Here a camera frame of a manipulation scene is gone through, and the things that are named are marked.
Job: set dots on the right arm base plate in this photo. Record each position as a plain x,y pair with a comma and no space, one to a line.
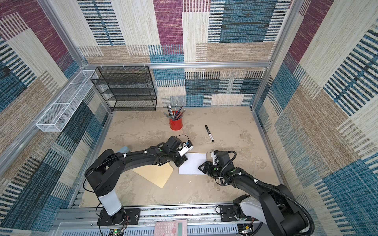
230,213

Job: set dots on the pink calculator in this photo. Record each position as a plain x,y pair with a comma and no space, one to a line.
171,228

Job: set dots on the black white marker pen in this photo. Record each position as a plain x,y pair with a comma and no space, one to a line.
209,133

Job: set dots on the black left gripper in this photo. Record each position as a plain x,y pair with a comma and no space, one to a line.
183,161

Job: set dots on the tan paper envelope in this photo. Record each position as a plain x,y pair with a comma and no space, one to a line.
155,174

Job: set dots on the black wire shelf rack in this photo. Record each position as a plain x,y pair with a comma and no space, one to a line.
126,88

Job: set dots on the red pen cup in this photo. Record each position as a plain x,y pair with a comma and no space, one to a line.
176,124

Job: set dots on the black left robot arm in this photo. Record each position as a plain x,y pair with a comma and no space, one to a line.
104,173

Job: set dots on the blue floral letter paper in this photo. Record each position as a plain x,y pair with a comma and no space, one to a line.
191,166

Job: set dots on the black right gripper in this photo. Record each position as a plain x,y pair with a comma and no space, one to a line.
207,168

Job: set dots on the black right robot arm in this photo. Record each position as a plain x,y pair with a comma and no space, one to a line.
272,205

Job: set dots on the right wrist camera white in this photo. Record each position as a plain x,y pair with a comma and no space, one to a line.
213,157

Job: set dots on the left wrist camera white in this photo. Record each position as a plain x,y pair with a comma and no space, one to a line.
187,146

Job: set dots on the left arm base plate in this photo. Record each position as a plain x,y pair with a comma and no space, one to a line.
123,217

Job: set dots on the light blue stapler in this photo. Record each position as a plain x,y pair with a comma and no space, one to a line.
124,150

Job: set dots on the white mesh wall basket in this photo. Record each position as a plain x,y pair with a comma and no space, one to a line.
62,109

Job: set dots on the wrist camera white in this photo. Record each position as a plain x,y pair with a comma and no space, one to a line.
213,157
187,146

